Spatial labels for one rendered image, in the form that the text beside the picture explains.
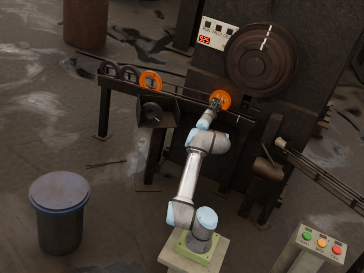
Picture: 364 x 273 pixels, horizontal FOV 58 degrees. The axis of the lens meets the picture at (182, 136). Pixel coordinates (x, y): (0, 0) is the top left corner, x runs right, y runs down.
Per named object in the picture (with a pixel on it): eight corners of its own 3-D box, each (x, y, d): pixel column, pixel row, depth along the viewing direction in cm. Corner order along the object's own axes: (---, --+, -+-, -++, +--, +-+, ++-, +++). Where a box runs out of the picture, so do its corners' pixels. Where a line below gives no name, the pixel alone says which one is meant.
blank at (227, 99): (214, 112, 243) (213, 114, 241) (207, 92, 239) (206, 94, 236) (234, 107, 236) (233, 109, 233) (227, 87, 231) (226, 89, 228)
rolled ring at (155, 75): (136, 71, 250) (138, 70, 253) (141, 95, 258) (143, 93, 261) (157, 71, 242) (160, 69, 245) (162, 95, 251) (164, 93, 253)
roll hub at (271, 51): (229, 76, 216) (242, 34, 200) (270, 91, 209) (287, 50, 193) (226, 79, 211) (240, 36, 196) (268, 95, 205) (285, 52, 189)
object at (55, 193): (58, 210, 222) (57, 162, 198) (97, 232, 214) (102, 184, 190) (20, 244, 197) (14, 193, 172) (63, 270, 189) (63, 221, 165)
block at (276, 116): (261, 137, 242) (273, 110, 228) (272, 142, 240) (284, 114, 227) (258, 144, 233) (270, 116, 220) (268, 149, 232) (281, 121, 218)
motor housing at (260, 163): (236, 203, 262) (259, 151, 232) (263, 216, 257) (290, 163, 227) (232, 214, 252) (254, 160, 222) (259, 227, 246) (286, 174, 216)
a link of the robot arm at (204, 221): (212, 242, 170) (219, 226, 162) (186, 235, 170) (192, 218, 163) (214, 225, 180) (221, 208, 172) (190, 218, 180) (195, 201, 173)
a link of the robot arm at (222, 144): (236, 140, 176) (229, 130, 225) (216, 134, 177) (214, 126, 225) (230, 160, 178) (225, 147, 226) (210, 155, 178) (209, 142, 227)
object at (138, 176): (127, 173, 265) (138, 94, 225) (158, 174, 272) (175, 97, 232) (128, 191, 249) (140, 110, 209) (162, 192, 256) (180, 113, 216)
